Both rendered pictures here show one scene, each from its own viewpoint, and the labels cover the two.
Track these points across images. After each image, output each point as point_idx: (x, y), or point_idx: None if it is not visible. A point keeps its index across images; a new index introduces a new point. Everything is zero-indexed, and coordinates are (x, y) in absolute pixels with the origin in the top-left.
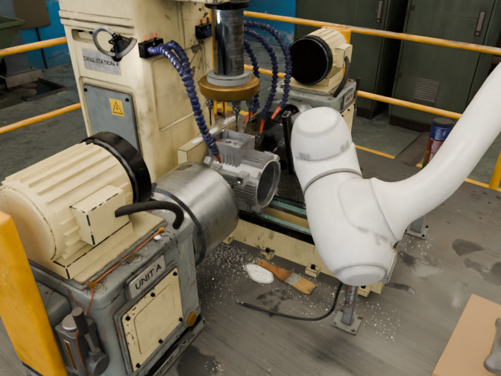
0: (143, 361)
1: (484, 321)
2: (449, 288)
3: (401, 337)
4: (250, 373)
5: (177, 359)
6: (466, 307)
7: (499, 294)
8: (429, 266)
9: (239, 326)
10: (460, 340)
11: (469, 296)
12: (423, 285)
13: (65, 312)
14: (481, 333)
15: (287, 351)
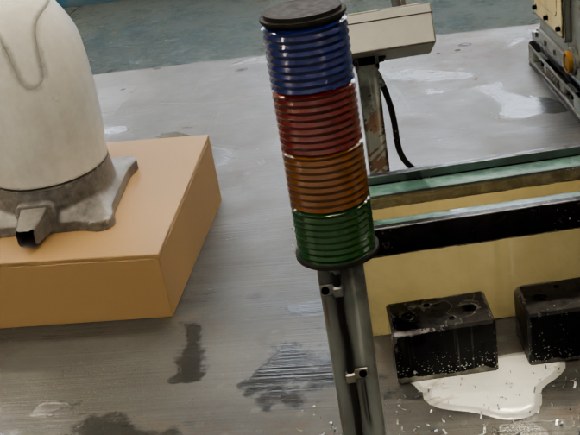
0: (539, 14)
1: (135, 217)
2: (213, 353)
3: (280, 238)
4: (459, 129)
5: (559, 99)
6: (168, 223)
7: (89, 395)
8: (277, 381)
9: (538, 144)
10: (174, 177)
11: (163, 357)
12: (276, 330)
13: None
14: (141, 198)
15: (438, 158)
